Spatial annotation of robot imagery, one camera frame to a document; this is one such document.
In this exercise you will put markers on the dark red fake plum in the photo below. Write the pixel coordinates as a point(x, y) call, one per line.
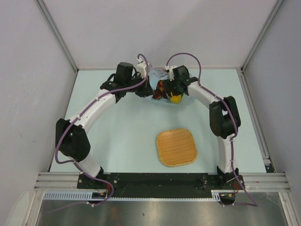
point(158, 94)

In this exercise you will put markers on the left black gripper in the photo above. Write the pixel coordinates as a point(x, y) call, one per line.
point(146, 90)

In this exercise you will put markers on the red cherry tomato bunch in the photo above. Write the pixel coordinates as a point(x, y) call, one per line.
point(160, 86)

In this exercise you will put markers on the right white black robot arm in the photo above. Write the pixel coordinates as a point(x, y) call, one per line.
point(224, 119)

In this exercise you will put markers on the light blue plastic bag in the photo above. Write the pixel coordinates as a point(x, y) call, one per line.
point(158, 73)

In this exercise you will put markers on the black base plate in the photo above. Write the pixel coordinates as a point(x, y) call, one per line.
point(165, 185)

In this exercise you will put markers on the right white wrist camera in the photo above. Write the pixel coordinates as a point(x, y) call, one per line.
point(171, 70)

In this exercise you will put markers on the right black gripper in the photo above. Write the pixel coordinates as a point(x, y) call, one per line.
point(168, 84)

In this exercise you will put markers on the white slotted cable duct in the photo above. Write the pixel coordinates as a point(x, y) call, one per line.
point(75, 196)

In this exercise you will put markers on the yellow fake lemon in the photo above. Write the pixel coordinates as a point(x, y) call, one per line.
point(176, 98)

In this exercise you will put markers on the woven bamboo tray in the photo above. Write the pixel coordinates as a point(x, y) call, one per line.
point(176, 147)

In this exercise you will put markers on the aluminium frame rail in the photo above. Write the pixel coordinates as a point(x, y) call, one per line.
point(254, 182)

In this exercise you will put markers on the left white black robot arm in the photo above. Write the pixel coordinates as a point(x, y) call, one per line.
point(71, 135)

